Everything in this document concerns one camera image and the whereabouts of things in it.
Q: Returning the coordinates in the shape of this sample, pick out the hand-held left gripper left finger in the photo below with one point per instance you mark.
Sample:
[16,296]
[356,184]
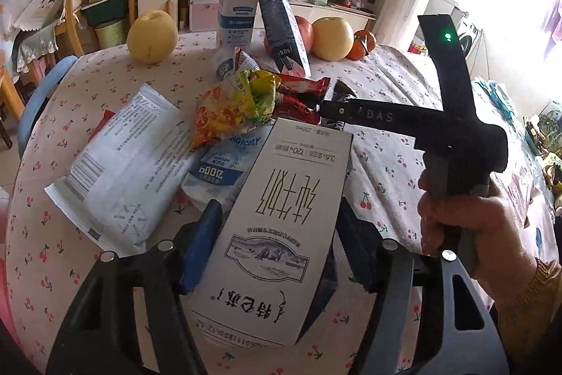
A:
[203,243]

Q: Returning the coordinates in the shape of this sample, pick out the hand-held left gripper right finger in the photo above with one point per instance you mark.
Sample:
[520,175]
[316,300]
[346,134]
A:
[358,245]

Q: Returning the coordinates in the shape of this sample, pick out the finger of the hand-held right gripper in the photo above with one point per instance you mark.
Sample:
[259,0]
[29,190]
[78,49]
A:
[334,111]

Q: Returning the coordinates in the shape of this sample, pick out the black snack wrapper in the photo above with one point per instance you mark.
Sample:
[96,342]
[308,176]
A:
[340,90]

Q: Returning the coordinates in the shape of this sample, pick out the white blue plastic pouch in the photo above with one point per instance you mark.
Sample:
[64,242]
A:
[215,177]

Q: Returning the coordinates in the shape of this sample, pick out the white milk carton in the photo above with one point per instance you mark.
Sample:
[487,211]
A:
[276,225]

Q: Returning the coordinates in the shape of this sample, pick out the white face mask packet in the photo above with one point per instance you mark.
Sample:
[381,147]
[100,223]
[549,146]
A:
[123,173]

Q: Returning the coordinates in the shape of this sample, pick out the person's right forearm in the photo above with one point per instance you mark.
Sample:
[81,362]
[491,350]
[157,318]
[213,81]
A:
[527,304]

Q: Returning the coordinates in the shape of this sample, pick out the person's right hand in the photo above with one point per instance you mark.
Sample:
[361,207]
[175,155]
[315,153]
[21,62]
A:
[491,234]

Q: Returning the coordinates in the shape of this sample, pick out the teal cloth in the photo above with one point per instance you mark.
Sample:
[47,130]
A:
[491,96]

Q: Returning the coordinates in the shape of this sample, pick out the small yellow pear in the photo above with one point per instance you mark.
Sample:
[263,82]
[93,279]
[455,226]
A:
[332,39]

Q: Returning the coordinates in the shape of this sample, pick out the orange persimmon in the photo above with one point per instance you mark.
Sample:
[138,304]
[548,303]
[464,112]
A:
[362,43]

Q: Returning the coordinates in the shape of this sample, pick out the red apple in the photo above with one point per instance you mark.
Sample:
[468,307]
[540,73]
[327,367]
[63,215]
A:
[305,34]

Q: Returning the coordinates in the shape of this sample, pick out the dark blue drink carton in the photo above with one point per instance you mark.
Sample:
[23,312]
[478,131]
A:
[281,32]

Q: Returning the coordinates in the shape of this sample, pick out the red white snack wrapper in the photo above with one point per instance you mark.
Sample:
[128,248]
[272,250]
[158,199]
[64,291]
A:
[246,58]

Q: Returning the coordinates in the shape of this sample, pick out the washing machine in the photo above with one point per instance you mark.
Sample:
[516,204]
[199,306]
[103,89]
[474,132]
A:
[467,34]

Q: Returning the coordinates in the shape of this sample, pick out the yellow orange snack bag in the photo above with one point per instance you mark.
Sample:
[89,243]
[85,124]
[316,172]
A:
[228,107]

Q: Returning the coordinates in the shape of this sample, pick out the small white blue wrapper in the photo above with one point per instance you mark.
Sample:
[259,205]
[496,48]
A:
[225,68]

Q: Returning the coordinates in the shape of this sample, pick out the white plastic bottle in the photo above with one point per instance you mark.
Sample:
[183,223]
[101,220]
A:
[237,14]

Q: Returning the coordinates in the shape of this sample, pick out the red snack packet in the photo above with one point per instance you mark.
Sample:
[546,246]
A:
[104,119]

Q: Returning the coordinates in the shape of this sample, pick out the pink storage box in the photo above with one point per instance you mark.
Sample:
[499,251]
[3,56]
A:
[204,12]

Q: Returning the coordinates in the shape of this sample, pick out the large yellow pear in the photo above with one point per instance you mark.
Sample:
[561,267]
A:
[151,36]

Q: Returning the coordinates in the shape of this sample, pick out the blue chair back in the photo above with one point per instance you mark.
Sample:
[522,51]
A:
[39,98]

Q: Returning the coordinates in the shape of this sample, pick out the light green bin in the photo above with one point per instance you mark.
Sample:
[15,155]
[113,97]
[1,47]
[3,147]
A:
[109,33]

